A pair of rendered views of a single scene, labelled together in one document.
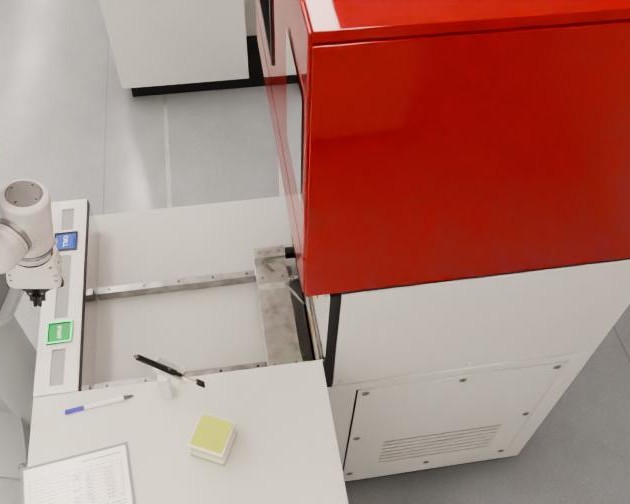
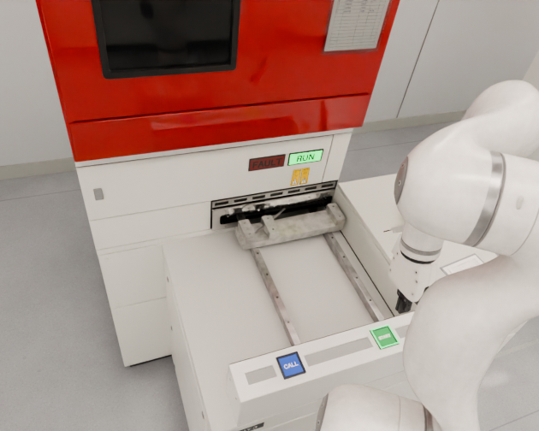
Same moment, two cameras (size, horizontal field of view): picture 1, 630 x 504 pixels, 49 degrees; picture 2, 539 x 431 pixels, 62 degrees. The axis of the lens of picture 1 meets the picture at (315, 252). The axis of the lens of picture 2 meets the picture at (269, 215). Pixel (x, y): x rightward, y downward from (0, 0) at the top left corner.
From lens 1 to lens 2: 1.70 m
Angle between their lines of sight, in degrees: 63
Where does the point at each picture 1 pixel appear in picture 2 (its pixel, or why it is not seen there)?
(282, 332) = (308, 221)
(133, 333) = (328, 327)
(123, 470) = (457, 265)
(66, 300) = (352, 344)
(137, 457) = (445, 260)
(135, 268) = (264, 343)
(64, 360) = (403, 327)
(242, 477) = not seen: hidden behind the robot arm
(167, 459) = not seen: hidden behind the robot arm
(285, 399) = (371, 197)
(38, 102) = not seen: outside the picture
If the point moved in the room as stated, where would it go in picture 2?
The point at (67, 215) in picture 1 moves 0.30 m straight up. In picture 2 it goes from (254, 378) to (269, 304)
